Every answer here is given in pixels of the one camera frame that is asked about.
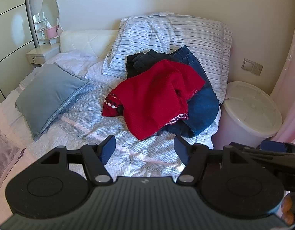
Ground round vanity mirror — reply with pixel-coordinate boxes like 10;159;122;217
41;0;60;33

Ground beige wall socket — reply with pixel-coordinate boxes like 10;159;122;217
252;62;263;76

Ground white padded headboard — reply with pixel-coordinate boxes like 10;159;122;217
60;30;119;58

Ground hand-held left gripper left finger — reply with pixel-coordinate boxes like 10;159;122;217
39;135;116;186

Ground white cosmetics shelf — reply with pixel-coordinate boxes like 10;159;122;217
33;13;50;41

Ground beige wall switch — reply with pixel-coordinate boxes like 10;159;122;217
242;58;254;72

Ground white lidded round bin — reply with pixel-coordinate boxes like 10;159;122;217
213;81;283;149

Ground striped folded quilt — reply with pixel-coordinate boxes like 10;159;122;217
102;11;234;104

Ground white vanity table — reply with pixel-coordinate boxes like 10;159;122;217
26;43;61;65

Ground grey square pillow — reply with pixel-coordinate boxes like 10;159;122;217
15;63;89;141

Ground red patterned knit sweater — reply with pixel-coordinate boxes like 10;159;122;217
102;59;207;141

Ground person's right hand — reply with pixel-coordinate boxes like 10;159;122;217
282;194;295;224

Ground blue denim jeans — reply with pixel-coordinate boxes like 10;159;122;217
159;45;220;138

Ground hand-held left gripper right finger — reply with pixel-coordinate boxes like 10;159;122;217
174;135;252;185

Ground purple fleece blanket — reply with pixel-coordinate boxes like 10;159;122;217
0;125;26;197

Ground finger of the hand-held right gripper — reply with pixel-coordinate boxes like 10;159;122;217
260;140;295;153
229;142;295;167

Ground dark grey garment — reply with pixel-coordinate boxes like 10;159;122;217
127;49;173;79

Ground white glossy wardrobe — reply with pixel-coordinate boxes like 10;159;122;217
0;0;39;106

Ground pink curtain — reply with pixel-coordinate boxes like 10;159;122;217
272;21;295;144

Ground bed with white bedspread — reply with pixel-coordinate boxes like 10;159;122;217
0;50;222;197

